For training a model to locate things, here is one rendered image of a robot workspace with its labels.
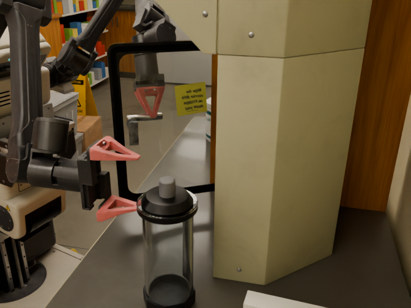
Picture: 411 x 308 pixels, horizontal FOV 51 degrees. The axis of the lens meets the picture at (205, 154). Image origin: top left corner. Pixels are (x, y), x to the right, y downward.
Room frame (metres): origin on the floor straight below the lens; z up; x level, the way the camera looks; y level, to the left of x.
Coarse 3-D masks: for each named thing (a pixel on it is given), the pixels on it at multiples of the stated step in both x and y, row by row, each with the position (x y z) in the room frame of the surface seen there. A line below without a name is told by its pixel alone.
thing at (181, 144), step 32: (128, 64) 0.95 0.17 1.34; (160, 64) 0.97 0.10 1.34; (192, 64) 0.99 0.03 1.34; (128, 96) 0.95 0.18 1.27; (160, 96) 0.97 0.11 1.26; (192, 96) 0.99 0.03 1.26; (160, 128) 0.97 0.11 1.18; (192, 128) 0.99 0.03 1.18; (160, 160) 0.97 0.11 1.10; (192, 160) 0.99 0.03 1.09
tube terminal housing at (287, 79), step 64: (256, 0) 0.71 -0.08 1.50; (320, 0) 0.74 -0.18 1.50; (256, 64) 0.71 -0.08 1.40; (320, 64) 0.75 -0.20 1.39; (256, 128) 0.71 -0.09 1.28; (320, 128) 0.76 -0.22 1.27; (256, 192) 0.71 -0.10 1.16; (320, 192) 0.77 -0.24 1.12; (256, 256) 0.71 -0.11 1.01; (320, 256) 0.79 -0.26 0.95
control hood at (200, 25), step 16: (160, 0) 0.75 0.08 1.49; (176, 0) 0.74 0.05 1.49; (192, 0) 0.74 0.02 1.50; (208, 0) 0.73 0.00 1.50; (176, 16) 0.74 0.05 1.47; (192, 16) 0.74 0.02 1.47; (208, 16) 0.73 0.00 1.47; (192, 32) 0.74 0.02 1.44; (208, 32) 0.73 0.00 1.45; (208, 48) 0.73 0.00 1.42
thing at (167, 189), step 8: (168, 176) 0.67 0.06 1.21; (160, 184) 0.65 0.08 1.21; (168, 184) 0.64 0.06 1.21; (152, 192) 0.66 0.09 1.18; (160, 192) 0.65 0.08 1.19; (168, 192) 0.64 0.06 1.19; (176, 192) 0.66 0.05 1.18; (184, 192) 0.66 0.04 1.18; (144, 200) 0.64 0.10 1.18; (152, 200) 0.63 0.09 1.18; (160, 200) 0.63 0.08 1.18; (168, 200) 0.63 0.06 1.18; (176, 200) 0.63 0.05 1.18; (184, 200) 0.64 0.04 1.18; (192, 200) 0.65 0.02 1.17; (144, 208) 0.63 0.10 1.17; (152, 208) 0.62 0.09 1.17; (160, 208) 0.62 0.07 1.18; (168, 208) 0.62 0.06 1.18; (176, 208) 0.62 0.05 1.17; (184, 208) 0.63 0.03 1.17
